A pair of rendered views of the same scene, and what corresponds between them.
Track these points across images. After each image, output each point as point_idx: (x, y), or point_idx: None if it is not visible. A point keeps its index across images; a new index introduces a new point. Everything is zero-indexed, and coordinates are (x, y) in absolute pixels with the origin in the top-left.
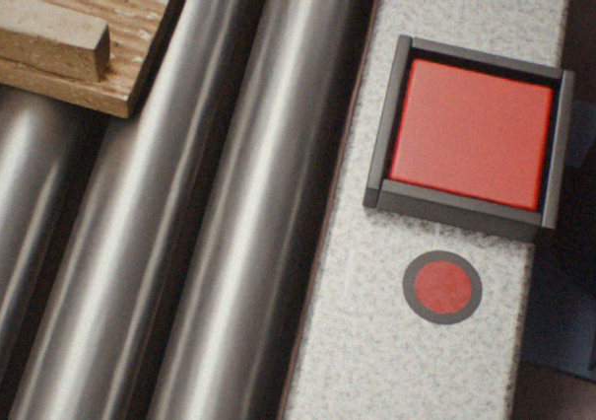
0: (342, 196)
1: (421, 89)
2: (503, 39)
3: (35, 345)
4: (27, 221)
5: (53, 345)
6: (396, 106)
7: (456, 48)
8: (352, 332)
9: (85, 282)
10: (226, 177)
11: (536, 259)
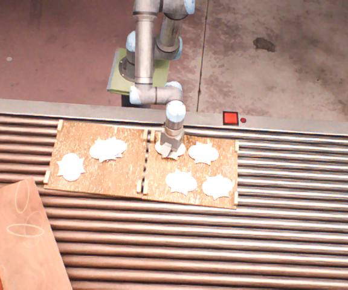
0: (237, 127)
1: (228, 121)
2: (218, 117)
3: (257, 147)
4: (248, 148)
5: (257, 144)
6: (231, 122)
7: (223, 119)
8: (249, 125)
9: (252, 143)
10: (238, 136)
11: None
